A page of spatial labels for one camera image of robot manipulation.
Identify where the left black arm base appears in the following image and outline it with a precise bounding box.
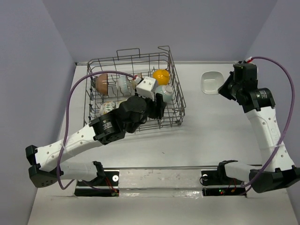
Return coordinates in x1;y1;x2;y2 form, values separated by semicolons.
74;161;120;197

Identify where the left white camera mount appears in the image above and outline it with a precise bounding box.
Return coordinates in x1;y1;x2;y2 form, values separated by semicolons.
136;76;158;101

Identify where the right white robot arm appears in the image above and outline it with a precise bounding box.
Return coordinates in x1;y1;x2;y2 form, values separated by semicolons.
216;62;300;193

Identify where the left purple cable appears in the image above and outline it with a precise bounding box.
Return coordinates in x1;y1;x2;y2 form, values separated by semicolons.
57;70;138;195

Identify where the grey wire dish rack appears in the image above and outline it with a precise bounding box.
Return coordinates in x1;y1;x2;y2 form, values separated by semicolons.
83;45;187;135

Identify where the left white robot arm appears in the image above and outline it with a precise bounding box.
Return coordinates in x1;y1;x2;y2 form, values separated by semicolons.
25;93;166;188

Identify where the light teal bowl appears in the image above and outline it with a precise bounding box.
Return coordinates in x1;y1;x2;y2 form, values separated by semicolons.
155;85;173;103

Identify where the orange yellow bowl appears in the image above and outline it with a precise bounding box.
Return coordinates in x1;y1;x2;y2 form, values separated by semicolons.
152;69;170;85

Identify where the floral leaf patterned bowl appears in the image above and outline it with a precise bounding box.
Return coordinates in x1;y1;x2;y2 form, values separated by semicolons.
99;101;117;115

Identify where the white square bowl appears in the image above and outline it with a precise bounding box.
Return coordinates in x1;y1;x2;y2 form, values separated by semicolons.
201;71;224;95

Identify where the white round bowl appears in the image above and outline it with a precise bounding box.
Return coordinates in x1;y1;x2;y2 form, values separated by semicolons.
117;75;131;96
131;73;143;90

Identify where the brown wooden bowl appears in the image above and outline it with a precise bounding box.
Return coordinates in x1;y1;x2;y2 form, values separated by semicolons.
95;73;108;96

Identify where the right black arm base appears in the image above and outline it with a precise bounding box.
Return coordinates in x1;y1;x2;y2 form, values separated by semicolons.
199;160;247;197

